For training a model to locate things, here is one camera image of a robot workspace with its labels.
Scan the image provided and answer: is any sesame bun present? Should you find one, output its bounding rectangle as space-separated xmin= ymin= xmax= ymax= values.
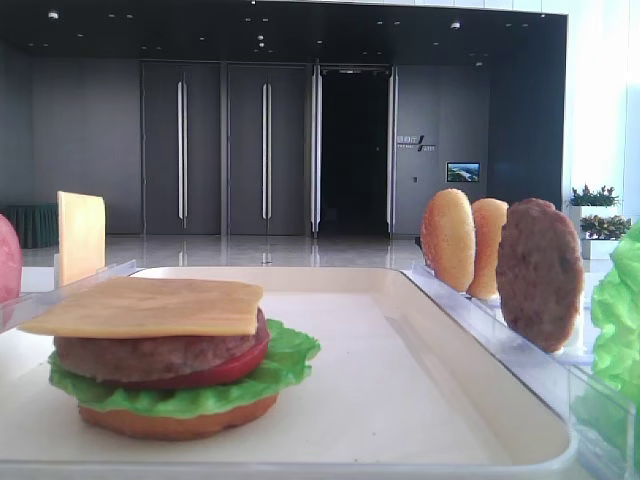
xmin=420 ymin=189 xmax=476 ymax=292
xmin=467 ymin=198 xmax=509 ymax=300

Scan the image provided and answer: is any left dark double door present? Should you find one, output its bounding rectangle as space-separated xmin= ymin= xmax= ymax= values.
xmin=141 ymin=62 xmax=221 ymax=235

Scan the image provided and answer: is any sesame top bun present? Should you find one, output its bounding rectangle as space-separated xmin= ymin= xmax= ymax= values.
xmin=420 ymin=189 xmax=476 ymax=292

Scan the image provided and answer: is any upright pink ham slice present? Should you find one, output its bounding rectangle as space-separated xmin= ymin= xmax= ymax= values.
xmin=0 ymin=215 xmax=23 ymax=303

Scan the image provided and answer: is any green lettuce leaf in burger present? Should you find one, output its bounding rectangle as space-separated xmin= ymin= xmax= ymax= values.
xmin=48 ymin=319 xmax=321 ymax=419

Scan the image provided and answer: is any wall display screen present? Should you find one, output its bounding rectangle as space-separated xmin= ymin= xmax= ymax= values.
xmin=446 ymin=162 xmax=480 ymax=183

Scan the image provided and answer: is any brown meat patty in burger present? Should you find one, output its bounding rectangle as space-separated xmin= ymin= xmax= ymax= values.
xmin=54 ymin=334 xmax=259 ymax=382

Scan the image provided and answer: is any dark double door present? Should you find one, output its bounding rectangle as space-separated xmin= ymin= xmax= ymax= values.
xmin=141 ymin=62 xmax=221 ymax=235
xmin=228 ymin=65 xmax=306 ymax=236

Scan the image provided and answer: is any clear acrylic rack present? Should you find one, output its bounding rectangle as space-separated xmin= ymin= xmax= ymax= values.
xmin=1 ymin=260 xmax=139 ymax=333
xmin=405 ymin=263 xmax=639 ymax=479

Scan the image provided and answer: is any right clear acrylic rack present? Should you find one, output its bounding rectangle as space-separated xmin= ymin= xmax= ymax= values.
xmin=405 ymin=263 xmax=639 ymax=479

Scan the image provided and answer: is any upright brown meat patty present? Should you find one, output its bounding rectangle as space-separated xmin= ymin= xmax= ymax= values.
xmin=496 ymin=198 xmax=584 ymax=353

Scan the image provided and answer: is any red tomato slice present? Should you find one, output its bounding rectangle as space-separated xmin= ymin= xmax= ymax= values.
xmin=104 ymin=308 xmax=271 ymax=390

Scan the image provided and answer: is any upright yellow cheese slice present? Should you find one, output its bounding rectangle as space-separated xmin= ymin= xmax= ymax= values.
xmin=57 ymin=191 xmax=106 ymax=287

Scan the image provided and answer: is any upright green lettuce leaf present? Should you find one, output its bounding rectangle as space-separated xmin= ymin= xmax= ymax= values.
xmin=590 ymin=232 xmax=640 ymax=396

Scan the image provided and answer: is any wall sign lettering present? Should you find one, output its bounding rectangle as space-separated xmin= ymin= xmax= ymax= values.
xmin=396 ymin=135 xmax=437 ymax=152

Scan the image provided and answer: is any middle dark double door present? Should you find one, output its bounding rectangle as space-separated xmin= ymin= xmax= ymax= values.
xmin=228 ymin=65 xmax=306 ymax=236

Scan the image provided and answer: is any upper potted plant box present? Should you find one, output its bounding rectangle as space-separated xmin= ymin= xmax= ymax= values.
xmin=569 ymin=184 xmax=619 ymax=207

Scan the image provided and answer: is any potted plant box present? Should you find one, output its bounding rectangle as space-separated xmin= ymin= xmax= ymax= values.
xmin=580 ymin=215 xmax=632 ymax=260
xmin=569 ymin=184 xmax=619 ymax=207

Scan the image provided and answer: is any yellow cheese slice on burger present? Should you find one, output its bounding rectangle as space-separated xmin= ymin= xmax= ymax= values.
xmin=20 ymin=277 xmax=263 ymax=339

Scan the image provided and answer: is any lower potted plant box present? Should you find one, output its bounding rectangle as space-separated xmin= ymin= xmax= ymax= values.
xmin=580 ymin=215 xmax=632 ymax=260

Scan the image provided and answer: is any green draped table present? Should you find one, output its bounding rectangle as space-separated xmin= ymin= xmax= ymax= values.
xmin=1 ymin=203 xmax=59 ymax=249

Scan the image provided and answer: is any bottom bun half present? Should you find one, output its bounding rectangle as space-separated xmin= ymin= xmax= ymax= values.
xmin=78 ymin=394 xmax=279 ymax=441

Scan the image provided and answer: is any left clear acrylic rack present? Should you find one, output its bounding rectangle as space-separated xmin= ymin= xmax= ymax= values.
xmin=1 ymin=260 xmax=139 ymax=333

